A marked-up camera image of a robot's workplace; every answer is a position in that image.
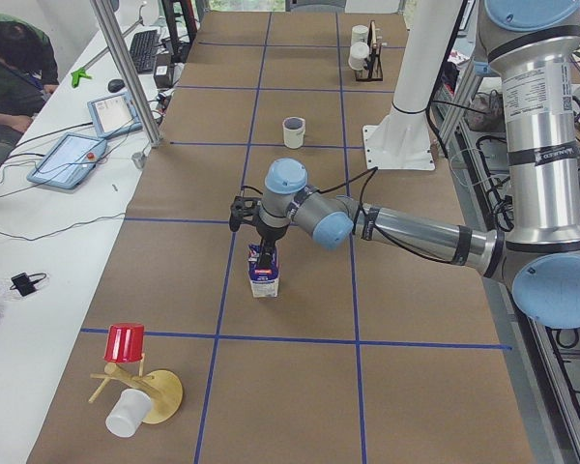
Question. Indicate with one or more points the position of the wooden cup tree stand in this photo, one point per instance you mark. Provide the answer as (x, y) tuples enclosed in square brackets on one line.
[(163, 387)]

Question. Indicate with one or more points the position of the black power adapter box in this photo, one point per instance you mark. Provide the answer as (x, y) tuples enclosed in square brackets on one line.
[(164, 71)]

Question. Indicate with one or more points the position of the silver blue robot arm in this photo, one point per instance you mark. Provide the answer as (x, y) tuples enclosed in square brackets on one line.
[(528, 44)]

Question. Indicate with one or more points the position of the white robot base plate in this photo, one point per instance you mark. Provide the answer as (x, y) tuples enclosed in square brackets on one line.
[(397, 147)]

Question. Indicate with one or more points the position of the small black device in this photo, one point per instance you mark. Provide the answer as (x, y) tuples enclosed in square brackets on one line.
[(25, 284)]

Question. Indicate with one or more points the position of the white mug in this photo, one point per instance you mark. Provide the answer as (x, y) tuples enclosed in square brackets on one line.
[(293, 132)]

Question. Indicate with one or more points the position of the black wire cup rack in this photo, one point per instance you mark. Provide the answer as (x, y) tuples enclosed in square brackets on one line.
[(372, 70)]

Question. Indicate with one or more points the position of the blue teach pendant tablet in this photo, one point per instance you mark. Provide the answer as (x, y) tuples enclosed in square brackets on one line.
[(69, 162)]

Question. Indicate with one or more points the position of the aluminium frame post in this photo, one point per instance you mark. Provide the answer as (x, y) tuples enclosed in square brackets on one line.
[(122, 59)]

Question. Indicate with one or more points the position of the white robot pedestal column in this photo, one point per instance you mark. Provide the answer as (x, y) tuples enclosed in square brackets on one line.
[(434, 23)]

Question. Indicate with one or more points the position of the black keyboard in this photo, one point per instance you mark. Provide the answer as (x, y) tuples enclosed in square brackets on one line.
[(143, 50)]

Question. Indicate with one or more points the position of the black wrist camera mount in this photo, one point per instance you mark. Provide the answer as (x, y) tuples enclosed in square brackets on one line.
[(243, 210)]

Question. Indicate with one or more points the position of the black computer mouse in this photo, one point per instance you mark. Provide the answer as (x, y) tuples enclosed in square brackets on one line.
[(115, 85)]

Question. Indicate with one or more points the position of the white plastic cup lying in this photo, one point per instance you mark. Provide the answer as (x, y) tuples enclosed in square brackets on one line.
[(128, 413)]

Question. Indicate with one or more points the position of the green clamp tool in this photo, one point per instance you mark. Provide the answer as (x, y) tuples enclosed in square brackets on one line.
[(78, 75)]

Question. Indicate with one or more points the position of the brown paper table cover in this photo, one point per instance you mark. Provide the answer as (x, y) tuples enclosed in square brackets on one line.
[(368, 354)]

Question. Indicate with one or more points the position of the seated person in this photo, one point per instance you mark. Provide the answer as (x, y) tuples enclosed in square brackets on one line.
[(28, 76)]

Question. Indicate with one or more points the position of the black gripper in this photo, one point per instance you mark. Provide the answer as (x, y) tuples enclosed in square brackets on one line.
[(268, 232)]

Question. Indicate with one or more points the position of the white cup on rack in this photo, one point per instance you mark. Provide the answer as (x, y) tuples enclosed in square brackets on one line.
[(358, 54), (359, 33)]

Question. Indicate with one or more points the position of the blue white milk carton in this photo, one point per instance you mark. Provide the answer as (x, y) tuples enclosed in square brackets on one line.
[(263, 271)]

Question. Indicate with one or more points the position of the red upturned cup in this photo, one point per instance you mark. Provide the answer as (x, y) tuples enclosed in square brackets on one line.
[(124, 343)]

